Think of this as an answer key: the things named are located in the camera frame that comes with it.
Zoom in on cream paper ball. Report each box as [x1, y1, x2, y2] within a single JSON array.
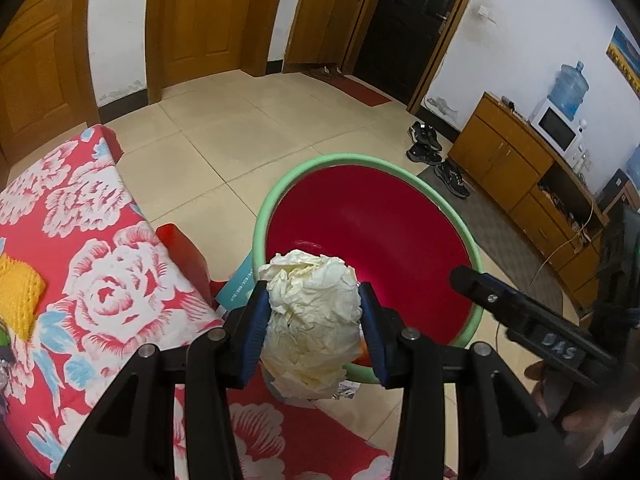
[[258, 249, 362, 400]]

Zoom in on right hand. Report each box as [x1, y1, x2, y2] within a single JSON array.
[[524, 362, 639, 469]]

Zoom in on grey floor mat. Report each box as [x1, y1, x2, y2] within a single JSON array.
[[418, 167, 563, 314]]

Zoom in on green capped tube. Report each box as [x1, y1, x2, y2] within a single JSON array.
[[0, 321, 15, 365]]

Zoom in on red floral tablecloth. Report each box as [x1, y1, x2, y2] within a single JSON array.
[[1, 126, 392, 479]]

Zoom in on wooden sideboard cabinet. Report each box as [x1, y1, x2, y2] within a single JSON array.
[[452, 93, 608, 316]]

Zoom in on red bin with green rim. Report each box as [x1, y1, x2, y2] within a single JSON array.
[[253, 154, 482, 382]]

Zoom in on teal small box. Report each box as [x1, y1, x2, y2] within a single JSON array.
[[216, 254, 255, 311]]

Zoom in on black shoe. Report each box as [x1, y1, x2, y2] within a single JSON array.
[[434, 159, 471, 200], [408, 120, 442, 152], [406, 142, 442, 166]]

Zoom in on red plastic stool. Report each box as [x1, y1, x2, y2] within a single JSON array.
[[155, 223, 227, 310]]

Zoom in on yellow knitted cloth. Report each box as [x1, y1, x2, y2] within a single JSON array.
[[0, 254, 47, 341]]

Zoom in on white microwave oven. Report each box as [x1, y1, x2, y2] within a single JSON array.
[[528, 99, 584, 166]]

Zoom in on blue water jug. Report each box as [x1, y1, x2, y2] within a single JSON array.
[[548, 61, 589, 122]]

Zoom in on red doormat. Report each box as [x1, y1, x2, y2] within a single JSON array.
[[304, 66, 390, 107]]

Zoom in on dark entrance door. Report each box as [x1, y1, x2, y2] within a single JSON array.
[[341, 0, 470, 114]]

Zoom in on left wooden door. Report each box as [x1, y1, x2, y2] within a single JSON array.
[[1, 0, 99, 165]]

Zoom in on low wooden cupboard door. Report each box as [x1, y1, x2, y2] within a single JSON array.
[[283, 0, 360, 73]]

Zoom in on right wooden door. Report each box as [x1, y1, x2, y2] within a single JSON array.
[[144, 0, 280, 103]]

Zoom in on white cable on floor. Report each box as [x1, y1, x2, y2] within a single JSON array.
[[529, 199, 597, 286]]

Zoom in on wall picture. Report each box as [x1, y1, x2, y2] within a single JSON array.
[[606, 27, 640, 96]]

